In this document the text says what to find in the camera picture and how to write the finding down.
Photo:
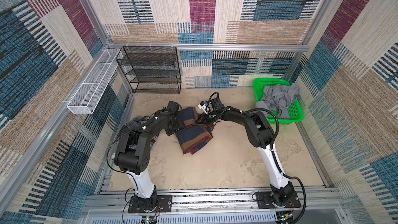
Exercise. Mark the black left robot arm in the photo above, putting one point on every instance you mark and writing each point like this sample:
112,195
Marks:
133,152

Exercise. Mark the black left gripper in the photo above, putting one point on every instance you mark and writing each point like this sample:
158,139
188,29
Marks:
181,125

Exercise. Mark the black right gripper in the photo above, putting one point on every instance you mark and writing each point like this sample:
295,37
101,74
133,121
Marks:
203,117

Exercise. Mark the aluminium mounting rail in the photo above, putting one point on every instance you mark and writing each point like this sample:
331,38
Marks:
215,206

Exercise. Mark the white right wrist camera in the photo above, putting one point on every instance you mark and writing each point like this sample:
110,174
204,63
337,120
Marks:
205,106

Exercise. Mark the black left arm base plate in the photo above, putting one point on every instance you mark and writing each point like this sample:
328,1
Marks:
162,203

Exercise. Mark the black wire mesh shelf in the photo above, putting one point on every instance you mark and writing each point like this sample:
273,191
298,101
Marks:
151,69

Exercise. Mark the white wire mesh tray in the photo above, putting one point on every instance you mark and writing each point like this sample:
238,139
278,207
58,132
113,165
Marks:
89,93

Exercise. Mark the multicolour plaid long sleeve shirt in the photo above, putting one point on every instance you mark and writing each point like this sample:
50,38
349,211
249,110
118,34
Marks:
193,137

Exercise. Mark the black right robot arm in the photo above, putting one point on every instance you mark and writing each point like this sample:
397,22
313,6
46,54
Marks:
261,136

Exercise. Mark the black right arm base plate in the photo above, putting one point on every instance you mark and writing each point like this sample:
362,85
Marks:
266,201

